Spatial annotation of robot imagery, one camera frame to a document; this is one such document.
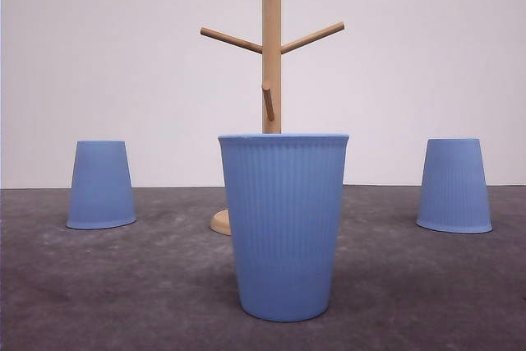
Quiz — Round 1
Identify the blue ribbed cup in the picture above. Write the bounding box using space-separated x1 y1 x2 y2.
218 133 350 322
416 138 493 233
67 141 137 229

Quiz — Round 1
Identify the wooden mug tree stand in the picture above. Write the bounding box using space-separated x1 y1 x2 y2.
200 0 344 236

